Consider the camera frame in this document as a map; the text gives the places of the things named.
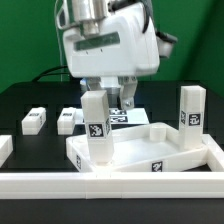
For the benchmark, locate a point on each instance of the fiducial marker sheet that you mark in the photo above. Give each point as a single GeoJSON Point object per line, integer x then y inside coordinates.
{"type": "Point", "coordinates": [136, 116]}

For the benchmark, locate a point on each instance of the white front fence rail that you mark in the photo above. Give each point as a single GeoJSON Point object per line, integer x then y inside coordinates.
{"type": "Point", "coordinates": [117, 185]}

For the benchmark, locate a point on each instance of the white right fence piece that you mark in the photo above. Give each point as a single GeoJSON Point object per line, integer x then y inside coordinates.
{"type": "Point", "coordinates": [215, 155]}

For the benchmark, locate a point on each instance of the white desk top tray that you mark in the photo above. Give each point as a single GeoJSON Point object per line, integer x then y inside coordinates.
{"type": "Point", "coordinates": [144, 148]}

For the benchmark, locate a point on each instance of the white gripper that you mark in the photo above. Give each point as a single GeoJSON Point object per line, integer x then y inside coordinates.
{"type": "Point", "coordinates": [110, 39]}

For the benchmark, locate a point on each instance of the white left fence piece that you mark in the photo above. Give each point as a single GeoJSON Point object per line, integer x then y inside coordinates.
{"type": "Point", "coordinates": [6, 147]}

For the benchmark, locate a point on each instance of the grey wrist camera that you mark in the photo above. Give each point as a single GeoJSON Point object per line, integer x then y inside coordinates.
{"type": "Point", "coordinates": [165, 43]}

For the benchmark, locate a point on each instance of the white fence piece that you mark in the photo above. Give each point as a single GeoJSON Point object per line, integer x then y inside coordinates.
{"type": "Point", "coordinates": [215, 155]}
{"type": "Point", "coordinates": [6, 147]}

